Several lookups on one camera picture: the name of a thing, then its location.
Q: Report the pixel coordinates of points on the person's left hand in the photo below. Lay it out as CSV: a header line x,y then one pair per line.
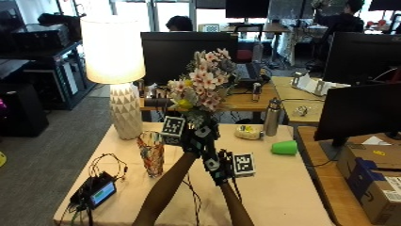
x,y
195,141

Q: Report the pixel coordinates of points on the person's right hand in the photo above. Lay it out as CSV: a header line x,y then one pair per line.
x,y
218,168

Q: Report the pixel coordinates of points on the pink and white flower bouquet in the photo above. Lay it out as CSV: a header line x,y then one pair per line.
x,y
205,83

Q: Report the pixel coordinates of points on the white marker cube on right glove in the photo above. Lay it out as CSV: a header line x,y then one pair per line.
x,y
245,164

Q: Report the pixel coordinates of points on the white marker cube on glove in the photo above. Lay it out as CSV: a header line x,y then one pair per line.
x,y
173,126
245,164

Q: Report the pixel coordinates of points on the white marker cube on left glove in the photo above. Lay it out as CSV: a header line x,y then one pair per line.
x,y
173,126

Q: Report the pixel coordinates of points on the pale yellow wrapped bundle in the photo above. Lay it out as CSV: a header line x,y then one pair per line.
x,y
249,132

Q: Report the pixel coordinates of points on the green plastic cup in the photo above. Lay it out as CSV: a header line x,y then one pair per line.
x,y
285,147

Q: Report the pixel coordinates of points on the colourful patterned glass vase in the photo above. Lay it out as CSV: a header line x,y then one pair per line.
x,y
151,153

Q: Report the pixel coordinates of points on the steel water bottle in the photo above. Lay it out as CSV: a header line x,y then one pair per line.
x,y
273,117

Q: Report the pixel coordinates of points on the black laptop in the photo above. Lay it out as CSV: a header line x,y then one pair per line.
x,y
249,72

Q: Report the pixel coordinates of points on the small silver object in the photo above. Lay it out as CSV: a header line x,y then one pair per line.
x,y
301,110

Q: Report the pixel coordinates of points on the black monitor with wide back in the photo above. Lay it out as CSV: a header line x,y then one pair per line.
x,y
171,56

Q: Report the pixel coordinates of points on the white paper holder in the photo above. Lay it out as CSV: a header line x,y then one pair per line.
x,y
314,83

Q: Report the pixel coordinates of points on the black device with small screen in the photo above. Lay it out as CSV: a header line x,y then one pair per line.
x,y
97,191

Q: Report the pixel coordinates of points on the white table lamp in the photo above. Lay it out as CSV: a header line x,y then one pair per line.
x,y
114,53

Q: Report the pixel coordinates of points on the cardboard box with blue print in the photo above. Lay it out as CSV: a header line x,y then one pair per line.
x,y
374,175

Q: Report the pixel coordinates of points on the black monitor on stand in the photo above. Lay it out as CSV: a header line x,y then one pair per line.
x,y
363,109

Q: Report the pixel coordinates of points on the black background monitor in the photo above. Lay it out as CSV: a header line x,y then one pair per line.
x,y
247,8

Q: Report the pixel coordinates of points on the large black monitor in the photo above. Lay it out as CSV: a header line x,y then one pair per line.
x,y
362,56

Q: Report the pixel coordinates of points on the black shelf unit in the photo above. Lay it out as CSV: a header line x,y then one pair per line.
x,y
46,62

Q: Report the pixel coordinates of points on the black bin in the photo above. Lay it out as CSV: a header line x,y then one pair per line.
x,y
21,109

